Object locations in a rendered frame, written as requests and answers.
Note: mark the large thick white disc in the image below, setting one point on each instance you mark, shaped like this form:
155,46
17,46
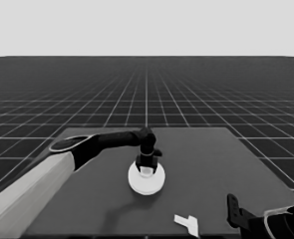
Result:
146,186

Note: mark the small white T-shaped piece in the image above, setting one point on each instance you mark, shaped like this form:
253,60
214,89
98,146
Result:
191,224

